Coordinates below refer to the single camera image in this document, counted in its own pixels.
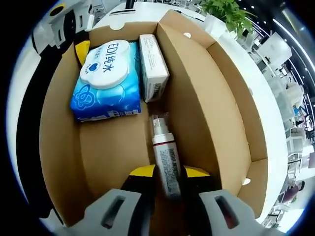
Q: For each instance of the brown cardboard shoe box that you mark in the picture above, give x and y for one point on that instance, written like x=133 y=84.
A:
x=118 y=147

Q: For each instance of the green potted plant white pot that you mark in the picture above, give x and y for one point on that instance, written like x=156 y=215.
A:
x=229 y=12

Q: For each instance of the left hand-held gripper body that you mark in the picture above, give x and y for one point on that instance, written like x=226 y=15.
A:
x=73 y=6

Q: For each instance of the white square pillar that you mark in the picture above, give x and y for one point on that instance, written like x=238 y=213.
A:
x=274 y=49

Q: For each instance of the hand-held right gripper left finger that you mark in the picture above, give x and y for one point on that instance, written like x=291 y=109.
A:
x=98 y=218

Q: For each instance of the blue wet wipes pack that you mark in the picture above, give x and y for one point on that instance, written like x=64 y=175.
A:
x=105 y=73

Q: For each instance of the white pump spray bottle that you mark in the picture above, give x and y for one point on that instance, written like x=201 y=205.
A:
x=167 y=167

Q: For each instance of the black smartphone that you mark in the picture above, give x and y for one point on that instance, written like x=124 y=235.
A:
x=123 y=11

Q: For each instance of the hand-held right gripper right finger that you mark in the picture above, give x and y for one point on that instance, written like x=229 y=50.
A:
x=246 y=221

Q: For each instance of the white printed carton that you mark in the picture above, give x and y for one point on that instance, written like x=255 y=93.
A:
x=152 y=64

